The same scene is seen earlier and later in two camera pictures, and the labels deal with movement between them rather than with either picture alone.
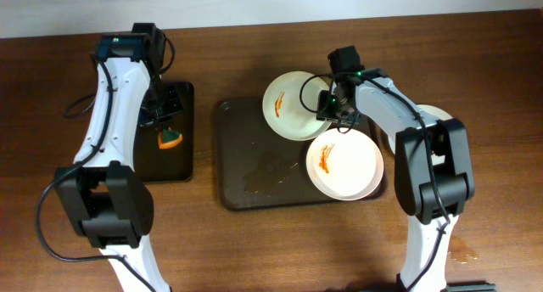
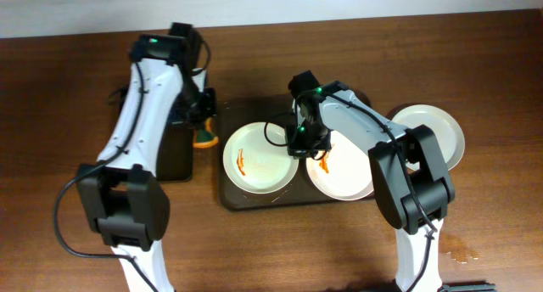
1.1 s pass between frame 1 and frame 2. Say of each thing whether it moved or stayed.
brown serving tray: stayed
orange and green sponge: moved
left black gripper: moved
